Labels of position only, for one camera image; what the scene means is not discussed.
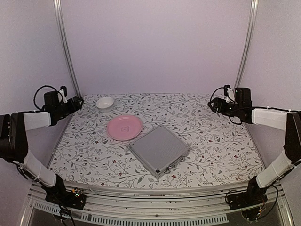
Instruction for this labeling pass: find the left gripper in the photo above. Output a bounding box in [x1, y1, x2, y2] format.
[56, 96, 85, 117]

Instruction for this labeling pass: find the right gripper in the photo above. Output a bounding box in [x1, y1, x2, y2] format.
[208, 97, 242, 117]

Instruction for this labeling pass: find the aluminium poker case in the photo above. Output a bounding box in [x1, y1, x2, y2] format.
[129, 125, 190, 179]

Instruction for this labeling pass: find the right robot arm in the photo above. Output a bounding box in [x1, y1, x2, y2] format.
[208, 97, 301, 205]

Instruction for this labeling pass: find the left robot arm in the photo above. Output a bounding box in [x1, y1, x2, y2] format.
[0, 86, 84, 204]

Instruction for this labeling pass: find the white bowl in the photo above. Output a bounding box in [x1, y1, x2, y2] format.
[95, 97, 114, 110]

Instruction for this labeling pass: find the pink plate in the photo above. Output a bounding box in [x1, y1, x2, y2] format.
[107, 115, 143, 141]

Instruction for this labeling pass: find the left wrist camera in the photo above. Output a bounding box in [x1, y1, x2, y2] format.
[57, 86, 67, 104]

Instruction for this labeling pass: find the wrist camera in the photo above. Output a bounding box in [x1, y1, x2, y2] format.
[223, 85, 236, 103]
[57, 86, 67, 104]

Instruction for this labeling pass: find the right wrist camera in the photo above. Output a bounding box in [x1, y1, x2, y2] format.
[223, 85, 236, 103]

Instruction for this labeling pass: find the right aluminium frame post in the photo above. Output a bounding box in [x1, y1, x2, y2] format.
[234, 0, 259, 88]

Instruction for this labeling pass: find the aluminium frame post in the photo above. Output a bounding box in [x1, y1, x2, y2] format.
[234, 0, 259, 88]
[53, 0, 82, 97]

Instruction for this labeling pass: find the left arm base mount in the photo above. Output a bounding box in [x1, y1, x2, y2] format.
[44, 187, 87, 210]

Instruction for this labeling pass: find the front aluminium rail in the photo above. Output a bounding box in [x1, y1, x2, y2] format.
[21, 182, 294, 226]

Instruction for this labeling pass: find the left aluminium frame post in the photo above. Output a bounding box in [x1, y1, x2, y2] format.
[53, 0, 82, 97]

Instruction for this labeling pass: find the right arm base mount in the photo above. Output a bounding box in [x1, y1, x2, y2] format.
[225, 190, 268, 221]

